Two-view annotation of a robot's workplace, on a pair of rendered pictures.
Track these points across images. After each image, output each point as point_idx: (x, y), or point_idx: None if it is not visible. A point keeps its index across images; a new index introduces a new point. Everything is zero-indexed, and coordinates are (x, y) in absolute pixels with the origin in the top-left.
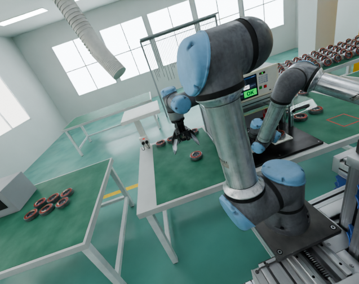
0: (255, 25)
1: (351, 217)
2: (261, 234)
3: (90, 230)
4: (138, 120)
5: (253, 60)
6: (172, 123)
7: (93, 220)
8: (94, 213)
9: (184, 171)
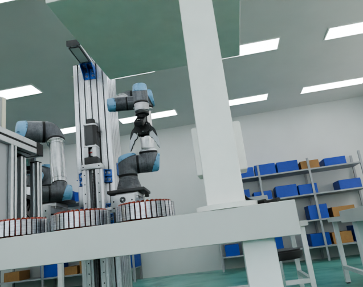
0: None
1: (105, 199)
2: (147, 189)
3: (347, 212)
4: (181, 66)
5: None
6: (149, 114)
7: (353, 211)
8: (358, 208)
9: None
